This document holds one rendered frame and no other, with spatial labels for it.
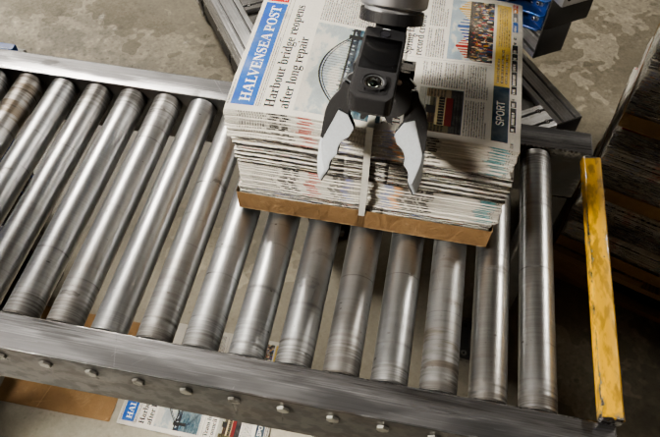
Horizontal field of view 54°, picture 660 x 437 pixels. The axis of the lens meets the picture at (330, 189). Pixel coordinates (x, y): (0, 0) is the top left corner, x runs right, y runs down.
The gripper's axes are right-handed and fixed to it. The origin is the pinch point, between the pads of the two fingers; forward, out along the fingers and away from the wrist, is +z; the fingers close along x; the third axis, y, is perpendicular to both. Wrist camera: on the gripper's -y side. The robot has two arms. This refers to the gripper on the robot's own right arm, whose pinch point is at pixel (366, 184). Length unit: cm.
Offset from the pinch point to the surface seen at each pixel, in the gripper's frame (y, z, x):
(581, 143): 38, 2, -33
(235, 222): 14.9, 15.4, 19.6
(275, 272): 8.9, 19.2, 11.6
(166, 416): 49, 88, 43
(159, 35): 166, 19, 93
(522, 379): 1.9, 24.7, -23.8
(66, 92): 34, 5, 57
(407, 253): 14.5, 15.6, -6.7
